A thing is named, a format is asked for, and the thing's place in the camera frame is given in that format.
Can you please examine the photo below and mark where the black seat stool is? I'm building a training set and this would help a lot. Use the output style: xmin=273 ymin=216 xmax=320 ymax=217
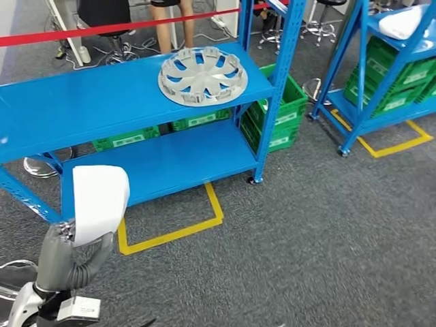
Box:
xmin=257 ymin=11 xmax=284 ymax=55
xmin=299 ymin=0 xmax=348 ymax=47

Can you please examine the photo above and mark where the white plastic cover part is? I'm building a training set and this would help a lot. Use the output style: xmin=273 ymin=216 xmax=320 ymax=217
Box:
xmin=378 ymin=5 xmax=430 ymax=41
xmin=72 ymin=165 xmax=130 ymax=248

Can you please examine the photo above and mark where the person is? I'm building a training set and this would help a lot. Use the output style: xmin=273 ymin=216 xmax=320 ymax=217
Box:
xmin=149 ymin=0 xmax=195 ymax=55
xmin=76 ymin=0 xmax=131 ymax=37

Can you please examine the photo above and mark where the white desk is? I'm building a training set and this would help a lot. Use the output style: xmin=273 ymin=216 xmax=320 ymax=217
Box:
xmin=216 ymin=0 xmax=241 ymax=40
xmin=46 ymin=0 xmax=93 ymax=67

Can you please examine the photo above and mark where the blue metal shelf rack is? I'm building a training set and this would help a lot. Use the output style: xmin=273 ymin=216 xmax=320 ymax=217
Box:
xmin=0 ymin=0 xmax=308 ymax=225
xmin=308 ymin=0 xmax=436 ymax=158

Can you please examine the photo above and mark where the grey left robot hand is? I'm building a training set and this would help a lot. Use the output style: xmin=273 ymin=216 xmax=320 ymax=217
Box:
xmin=35 ymin=221 xmax=115 ymax=292

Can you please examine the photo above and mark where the red barrier tape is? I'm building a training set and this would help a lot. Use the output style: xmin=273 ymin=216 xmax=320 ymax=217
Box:
xmin=0 ymin=0 xmax=290 ymax=48

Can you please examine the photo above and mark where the green plastic crate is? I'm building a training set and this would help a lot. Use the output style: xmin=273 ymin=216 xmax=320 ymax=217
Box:
xmin=416 ymin=76 xmax=436 ymax=105
xmin=91 ymin=125 xmax=161 ymax=153
xmin=365 ymin=35 xmax=436 ymax=91
xmin=240 ymin=63 xmax=309 ymax=133
xmin=343 ymin=67 xmax=427 ymax=119
xmin=170 ymin=107 xmax=232 ymax=133
xmin=240 ymin=112 xmax=301 ymax=155

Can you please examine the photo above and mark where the chrome base stool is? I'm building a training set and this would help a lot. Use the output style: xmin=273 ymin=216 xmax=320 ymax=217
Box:
xmin=104 ymin=33 xmax=140 ymax=65

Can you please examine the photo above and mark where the grey wheel cover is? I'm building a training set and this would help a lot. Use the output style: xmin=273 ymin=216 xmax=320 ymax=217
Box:
xmin=158 ymin=46 xmax=249 ymax=108

